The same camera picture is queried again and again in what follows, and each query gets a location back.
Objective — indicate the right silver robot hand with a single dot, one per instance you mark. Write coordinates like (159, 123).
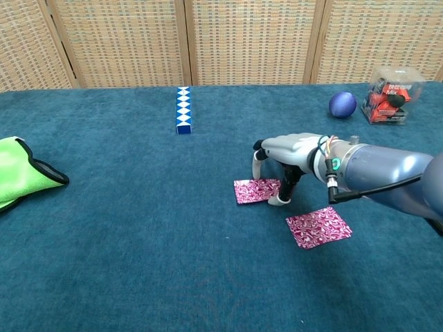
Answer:
(290, 148)

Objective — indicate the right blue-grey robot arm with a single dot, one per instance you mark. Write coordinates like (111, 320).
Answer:
(380, 166)

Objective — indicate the woven folding screen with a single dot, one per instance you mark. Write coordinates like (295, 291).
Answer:
(242, 41)

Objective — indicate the blue purple ball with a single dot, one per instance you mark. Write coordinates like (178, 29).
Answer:
(342, 105)

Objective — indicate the green microfiber cloth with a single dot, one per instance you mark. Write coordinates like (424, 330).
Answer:
(20, 169)

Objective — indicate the blue white snake puzzle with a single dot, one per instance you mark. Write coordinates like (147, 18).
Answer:
(183, 114)

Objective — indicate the clear box with red items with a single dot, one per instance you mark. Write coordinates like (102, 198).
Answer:
(391, 100)

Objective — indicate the blue felt table mat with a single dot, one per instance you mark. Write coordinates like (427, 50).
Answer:
(138, 242)

